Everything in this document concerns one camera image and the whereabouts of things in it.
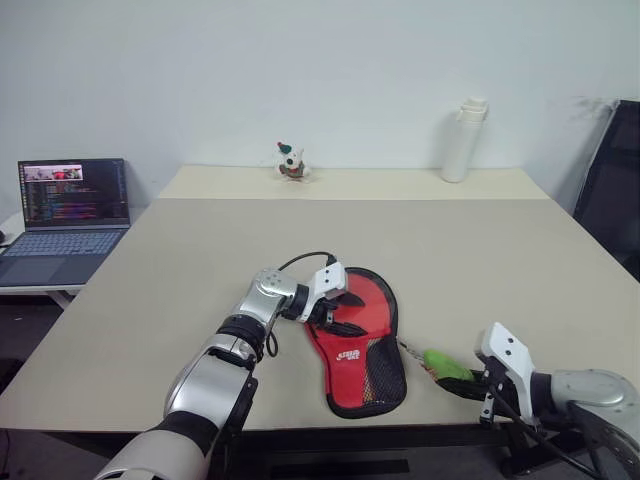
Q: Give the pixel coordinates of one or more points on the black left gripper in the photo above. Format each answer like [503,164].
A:
[324,312]

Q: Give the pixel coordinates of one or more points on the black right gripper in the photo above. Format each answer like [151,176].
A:
[495,387]

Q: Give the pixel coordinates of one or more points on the red table tennis paddle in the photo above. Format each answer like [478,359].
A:
[372,300]

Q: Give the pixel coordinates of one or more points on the black red paddle case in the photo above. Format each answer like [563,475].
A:
[350,380]

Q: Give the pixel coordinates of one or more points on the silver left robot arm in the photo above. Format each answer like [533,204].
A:
[210,380]

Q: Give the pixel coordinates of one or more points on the white bottle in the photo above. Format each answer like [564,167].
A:
[457,150]

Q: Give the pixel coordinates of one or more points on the black chair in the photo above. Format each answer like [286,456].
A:
[615,175]

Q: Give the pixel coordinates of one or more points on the open laptop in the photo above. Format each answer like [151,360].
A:
[70,200]

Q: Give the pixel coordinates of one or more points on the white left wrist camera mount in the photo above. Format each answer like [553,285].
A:
[330,280]

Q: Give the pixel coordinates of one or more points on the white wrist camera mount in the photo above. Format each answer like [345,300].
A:
[330,280]
[505,345]

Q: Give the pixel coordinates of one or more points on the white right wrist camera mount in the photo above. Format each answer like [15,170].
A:
[505,345]

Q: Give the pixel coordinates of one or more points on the black table frame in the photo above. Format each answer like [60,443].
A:
[350,440]

